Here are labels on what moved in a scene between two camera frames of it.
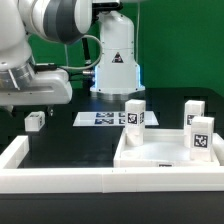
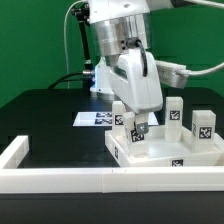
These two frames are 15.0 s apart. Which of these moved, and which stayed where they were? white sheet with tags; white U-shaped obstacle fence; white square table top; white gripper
Moved: white square table top; white gripper
Stayed: white sheet with tags; white U-shaped obstacle fence
